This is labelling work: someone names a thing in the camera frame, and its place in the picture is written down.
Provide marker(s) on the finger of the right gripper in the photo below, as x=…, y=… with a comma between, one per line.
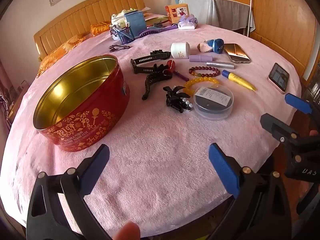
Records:
x=279, y=130
x=298, y=103

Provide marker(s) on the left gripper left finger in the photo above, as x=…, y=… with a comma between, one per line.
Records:
x=57, y=209

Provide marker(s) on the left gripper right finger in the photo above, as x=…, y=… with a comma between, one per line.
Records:
x=260, y=209

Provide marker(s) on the yellow tube with blue cap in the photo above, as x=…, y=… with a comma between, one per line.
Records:
x=239, y=80

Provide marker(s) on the clear round plastic case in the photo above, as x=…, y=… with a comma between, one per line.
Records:
x=213, y=103

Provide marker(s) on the black pearl hair clip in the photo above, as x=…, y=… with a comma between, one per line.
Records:
x=177, y=99

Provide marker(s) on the lilac lipstick tube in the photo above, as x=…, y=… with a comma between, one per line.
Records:
x=200, y=58

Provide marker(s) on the purple pen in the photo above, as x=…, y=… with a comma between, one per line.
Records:
x=186, y=79

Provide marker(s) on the white cream jar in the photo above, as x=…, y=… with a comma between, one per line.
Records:
x=180, y=50

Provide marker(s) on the red jewelry box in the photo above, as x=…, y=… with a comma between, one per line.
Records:
x=171, y=67

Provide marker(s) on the black claw hair clip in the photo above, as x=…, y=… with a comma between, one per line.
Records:
x=157, y=74

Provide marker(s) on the black wristwatch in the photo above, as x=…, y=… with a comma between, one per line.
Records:
x=154, y=56

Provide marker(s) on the person's right hand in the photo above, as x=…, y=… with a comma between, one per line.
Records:
x=314, y=133

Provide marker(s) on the person's left hand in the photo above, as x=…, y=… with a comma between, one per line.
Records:
x=130, y=231

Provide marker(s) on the pink smartphone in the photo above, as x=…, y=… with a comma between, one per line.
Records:
x=279, y=77

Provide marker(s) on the silver power bank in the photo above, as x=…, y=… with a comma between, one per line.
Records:
x=236, y=53

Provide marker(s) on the wooden wardrobe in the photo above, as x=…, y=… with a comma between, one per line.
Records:
x=290, y=28

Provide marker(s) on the pink bed blanket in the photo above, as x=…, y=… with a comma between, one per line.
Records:
x=159, y=175

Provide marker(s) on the grey cloth drying rack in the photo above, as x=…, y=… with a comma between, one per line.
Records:
x=235, y=15

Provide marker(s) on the red round tin box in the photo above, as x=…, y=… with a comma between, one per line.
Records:
x=82, y=105

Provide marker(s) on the wooden nightstand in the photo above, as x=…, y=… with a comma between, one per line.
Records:
x=15, y=105

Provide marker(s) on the purple tissue pack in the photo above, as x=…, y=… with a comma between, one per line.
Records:
x=187, y=22

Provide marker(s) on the orange product box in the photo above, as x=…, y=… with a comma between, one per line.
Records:
x=175, y=12

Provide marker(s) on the orange floral pillow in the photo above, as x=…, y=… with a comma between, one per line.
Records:
x=60, y=52

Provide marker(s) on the purple hair brush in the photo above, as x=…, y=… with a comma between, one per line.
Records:
x=150, y=31

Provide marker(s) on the gold tin lid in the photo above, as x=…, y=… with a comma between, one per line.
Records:
x=155, y=19

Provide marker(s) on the blue mesh pen holder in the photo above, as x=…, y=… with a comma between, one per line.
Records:
x=125, y=35

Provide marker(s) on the blue cardboard box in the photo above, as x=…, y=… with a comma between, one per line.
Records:
x=136, y=22

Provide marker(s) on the green frog plush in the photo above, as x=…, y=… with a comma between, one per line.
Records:
x=120, y=19

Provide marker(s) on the wooden headboard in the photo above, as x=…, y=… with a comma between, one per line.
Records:
x=78, y=20

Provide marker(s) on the blue plush toy keychain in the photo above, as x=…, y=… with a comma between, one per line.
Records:
x=213, y=45

